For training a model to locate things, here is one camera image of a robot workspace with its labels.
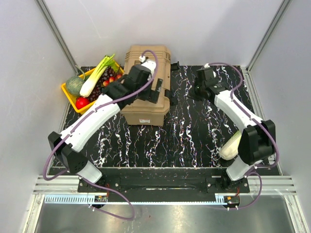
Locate tan plastic tool box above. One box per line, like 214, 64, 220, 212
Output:
121, 45, 172, 126

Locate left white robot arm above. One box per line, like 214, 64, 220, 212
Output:
47, 55, 159, 192

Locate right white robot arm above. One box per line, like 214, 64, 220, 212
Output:
189, 64, 279, 192

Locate dark purple grape bunch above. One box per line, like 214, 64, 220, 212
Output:
87, 66, 117, 102

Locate green white leek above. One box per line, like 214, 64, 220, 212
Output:
80, 54, 115, 98

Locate red tomato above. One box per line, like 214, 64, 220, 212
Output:
75, 97, 90, 110

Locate napa cabbage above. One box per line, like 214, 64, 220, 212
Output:
219, 131, 242, 161

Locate green netted melon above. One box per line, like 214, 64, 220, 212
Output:
66, 76, 85, 97

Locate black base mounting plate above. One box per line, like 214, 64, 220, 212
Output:
77, 166, 251, 204

